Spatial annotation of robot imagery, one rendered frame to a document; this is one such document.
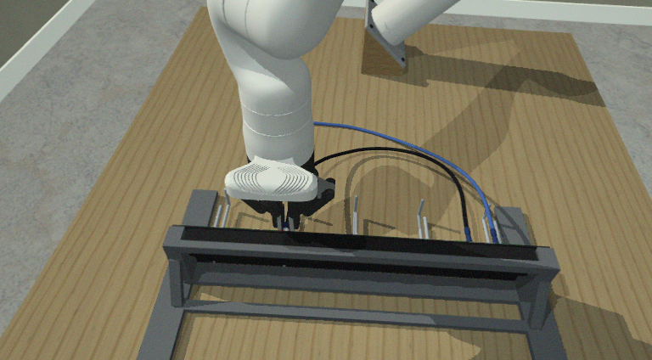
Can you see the black patch cord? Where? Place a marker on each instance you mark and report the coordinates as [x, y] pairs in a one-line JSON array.
[[461, 193]]

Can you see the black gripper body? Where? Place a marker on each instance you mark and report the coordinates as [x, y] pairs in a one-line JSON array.
[[309, 165]]

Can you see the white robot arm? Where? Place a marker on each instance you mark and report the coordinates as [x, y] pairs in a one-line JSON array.
[[276, 94]]

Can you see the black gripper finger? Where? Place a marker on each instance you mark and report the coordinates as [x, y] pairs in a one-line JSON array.
[[307, 208], [276, 208]]

